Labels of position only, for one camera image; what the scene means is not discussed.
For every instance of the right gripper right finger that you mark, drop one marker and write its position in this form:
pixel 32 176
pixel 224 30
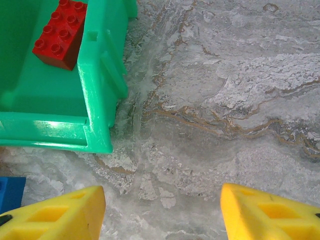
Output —
pixel 270 220

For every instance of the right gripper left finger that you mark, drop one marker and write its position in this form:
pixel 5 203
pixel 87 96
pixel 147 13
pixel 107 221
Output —
pixel 50 220

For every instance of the small blue lego brick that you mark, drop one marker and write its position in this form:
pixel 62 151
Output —
pixel 11 192

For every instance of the red lego brick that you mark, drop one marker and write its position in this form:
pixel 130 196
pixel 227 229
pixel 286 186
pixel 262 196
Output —
pixel 60 32

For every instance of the green plastic bin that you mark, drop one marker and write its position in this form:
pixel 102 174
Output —
pixel 50 105

